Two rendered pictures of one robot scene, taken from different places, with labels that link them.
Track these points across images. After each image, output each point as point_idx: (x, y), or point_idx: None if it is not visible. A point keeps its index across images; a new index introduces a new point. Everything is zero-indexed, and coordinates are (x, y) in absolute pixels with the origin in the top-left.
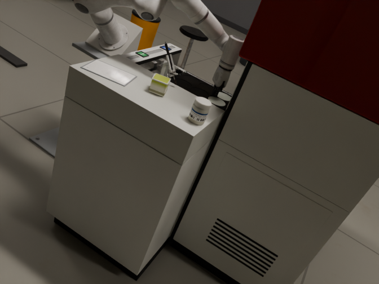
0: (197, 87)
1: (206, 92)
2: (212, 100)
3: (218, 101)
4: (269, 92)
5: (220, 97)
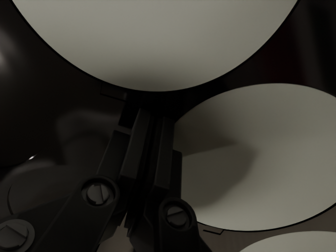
0: (2, 196)
1: (81, 173)
2: (224, 196)
3: (269, 162)
4: None
5: (174, 44)
